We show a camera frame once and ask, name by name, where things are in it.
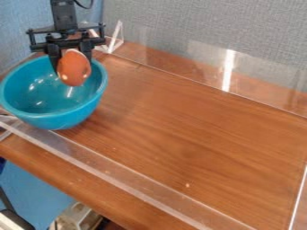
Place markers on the white box under table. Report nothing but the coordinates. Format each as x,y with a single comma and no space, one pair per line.
78,217

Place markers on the clear acrylic barrier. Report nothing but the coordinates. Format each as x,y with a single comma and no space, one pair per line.
161,196
251,77

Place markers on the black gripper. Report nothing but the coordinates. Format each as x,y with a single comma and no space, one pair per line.
86,37

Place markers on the clear acrylic front barrier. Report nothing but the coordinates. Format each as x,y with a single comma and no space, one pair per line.
161,196

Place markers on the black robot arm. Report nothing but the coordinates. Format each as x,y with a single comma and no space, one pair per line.
64,17

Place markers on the clear acrylic back barrier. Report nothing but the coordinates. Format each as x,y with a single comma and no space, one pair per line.
251,77

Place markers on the clear acrylic corner bracket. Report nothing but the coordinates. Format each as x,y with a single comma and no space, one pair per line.
114,41

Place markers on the blue plastic bowl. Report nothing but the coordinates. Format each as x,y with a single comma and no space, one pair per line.
40,100

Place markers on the grey black object bottom left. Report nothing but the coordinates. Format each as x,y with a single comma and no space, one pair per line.
11,221

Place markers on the brown and white toy mushroom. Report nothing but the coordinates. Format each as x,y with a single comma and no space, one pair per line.
74,68

